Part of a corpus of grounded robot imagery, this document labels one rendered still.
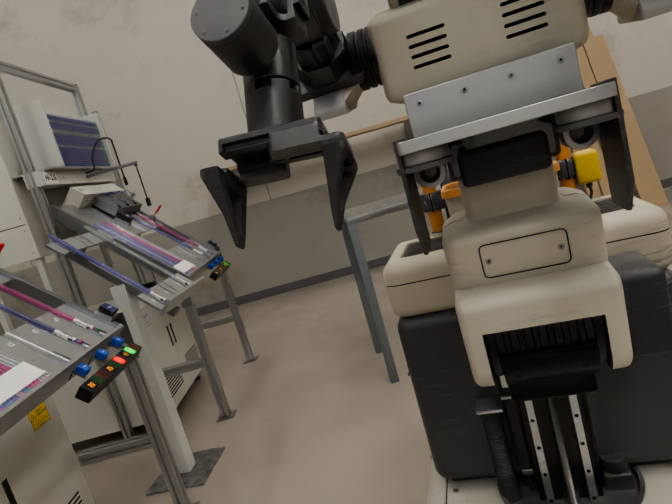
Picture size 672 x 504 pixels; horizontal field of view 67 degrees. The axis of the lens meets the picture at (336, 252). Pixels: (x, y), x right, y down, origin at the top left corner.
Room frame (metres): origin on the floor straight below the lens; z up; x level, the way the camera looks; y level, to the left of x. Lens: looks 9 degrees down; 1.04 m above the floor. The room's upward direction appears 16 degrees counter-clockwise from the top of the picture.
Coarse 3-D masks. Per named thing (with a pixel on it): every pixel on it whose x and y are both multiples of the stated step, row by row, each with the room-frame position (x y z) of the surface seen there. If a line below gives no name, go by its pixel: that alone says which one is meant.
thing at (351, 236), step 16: (352, 208) 2.64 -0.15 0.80; (368, 208) 2.41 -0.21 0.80; (384, 208) 2.23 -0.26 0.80; (400, 208) 2.23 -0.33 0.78; (352, 224) 2.22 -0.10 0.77; (352, 240) 2.22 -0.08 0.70; (352, 256) 2.63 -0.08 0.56; (368, 272) 2.22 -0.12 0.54; (368, 288) 2.22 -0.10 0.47; (368, 304) 2.63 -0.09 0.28; (368, 320) 2.63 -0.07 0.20; (384, 336) 2.22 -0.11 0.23; (384, 352) 2.22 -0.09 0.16
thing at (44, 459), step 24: (48, 408) 1.62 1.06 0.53; (24, 432) 1.48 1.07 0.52; (48, 432) 1.58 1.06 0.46; (0, 456) 1.37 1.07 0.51; (24, 456) 1.45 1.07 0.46; (48, 456) 1.54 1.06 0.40; (72, 456) 1.64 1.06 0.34; (0, 480) 1.33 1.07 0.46; (24, 480) 1.41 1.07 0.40; (48, 480) 1.50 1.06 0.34; (72, 480) 1.60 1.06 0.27
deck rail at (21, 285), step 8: (0, 272) 1.65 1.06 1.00; (8, 272) 1.66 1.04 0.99; (16, 280) 1.65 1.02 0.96; (24, 280) 1.66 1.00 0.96; (16, 288) 1.65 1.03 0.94; (24, 288) 1.64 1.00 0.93; (32, 288) 1.64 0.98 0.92; (40, 288) 1.65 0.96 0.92; (32, 296) 1.64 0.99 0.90; (40, 296) 1.64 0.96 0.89; (48, 296) 1.64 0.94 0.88; (56, 296) 1.64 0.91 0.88; (32, 304) 1.64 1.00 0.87; (48, 304) 1.64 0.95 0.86; (56, 304) 1.64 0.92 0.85; (64, 304) 1.64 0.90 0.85; (72, 304) 1.64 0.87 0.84; (88, 312) 1.64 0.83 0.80; (104, 320) 1.64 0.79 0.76
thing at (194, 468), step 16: (112, 288) 1.93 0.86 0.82; (128, 304) 1.93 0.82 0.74; (128, 320) 1.93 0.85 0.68; (144, 320) 1.98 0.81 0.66; (144, 336) 1.94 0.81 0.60; (144, 352) 1.93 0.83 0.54; (144, 368) 1.93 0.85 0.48; (160, 368) 1.97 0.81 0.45; (160, 384) 1.94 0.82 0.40; (160, 400) 1.93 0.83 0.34; (160, 416) 1.93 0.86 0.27; (176, 416) 1.97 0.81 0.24; (176, 432) 1.93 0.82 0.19; (176, 448) 1.93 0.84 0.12; (224, 448) 2.06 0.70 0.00; (176, 464) 1.93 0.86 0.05; (192, 464) 1.96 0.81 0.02; (208, 464) 1.95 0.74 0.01; (160, 480) 1.93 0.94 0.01; (192, 480) 1.86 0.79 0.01
